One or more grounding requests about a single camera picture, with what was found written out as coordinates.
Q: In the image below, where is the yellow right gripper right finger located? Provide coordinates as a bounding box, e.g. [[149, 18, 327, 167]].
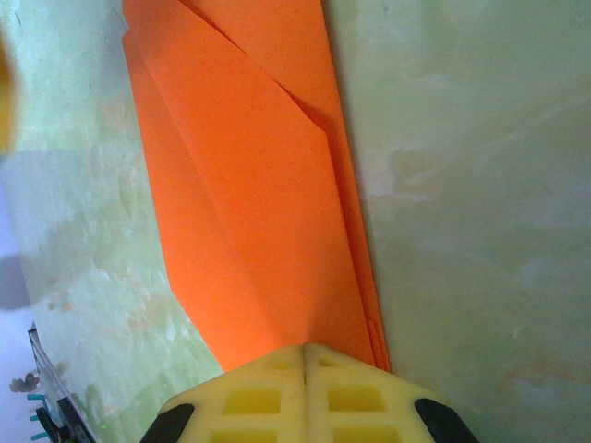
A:
[[305, 343, 481, 443]]

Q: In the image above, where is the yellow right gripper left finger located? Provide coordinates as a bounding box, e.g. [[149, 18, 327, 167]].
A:
[[147, 343, 307, 443]]

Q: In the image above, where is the orange paper sheet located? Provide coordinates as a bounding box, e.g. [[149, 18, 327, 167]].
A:
[[120, 0, 392, 375]]

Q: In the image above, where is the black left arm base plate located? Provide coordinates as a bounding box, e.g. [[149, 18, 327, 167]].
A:
[[35, 396, 108, 443]]

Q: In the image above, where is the teal rake with yellow handle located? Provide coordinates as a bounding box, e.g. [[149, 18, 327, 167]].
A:
[[25, 390, 48, 440]]

